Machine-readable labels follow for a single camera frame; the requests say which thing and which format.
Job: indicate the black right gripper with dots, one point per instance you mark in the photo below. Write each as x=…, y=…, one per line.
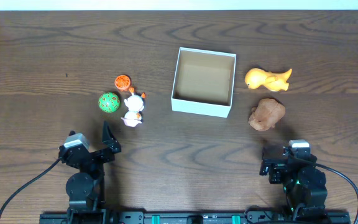
x=278, y=167

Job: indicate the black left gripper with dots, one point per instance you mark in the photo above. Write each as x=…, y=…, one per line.
x=96, y=155

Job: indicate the white pink duck figurine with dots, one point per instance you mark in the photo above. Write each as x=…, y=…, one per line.
x=135, y=105

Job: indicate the green number ball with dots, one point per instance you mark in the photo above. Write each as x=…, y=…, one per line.
x=109, y=102

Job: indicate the brown plush animal toy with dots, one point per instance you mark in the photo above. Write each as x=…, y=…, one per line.
x=267, y=113

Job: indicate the orange ribbed round toy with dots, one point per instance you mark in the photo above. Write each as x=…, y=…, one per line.
x=123, y=82

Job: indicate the yellow rubber duck toy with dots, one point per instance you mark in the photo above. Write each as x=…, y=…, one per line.
x=257, y=77

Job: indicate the white cardboard box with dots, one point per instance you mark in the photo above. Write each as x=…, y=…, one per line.
x=203, y=82

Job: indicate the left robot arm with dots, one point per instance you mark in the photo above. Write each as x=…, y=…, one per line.
x=86, y=187

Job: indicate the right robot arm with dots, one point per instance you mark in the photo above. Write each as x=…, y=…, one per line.
x=303, y=184

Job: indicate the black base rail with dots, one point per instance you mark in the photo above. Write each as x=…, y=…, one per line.
x=249, y=216

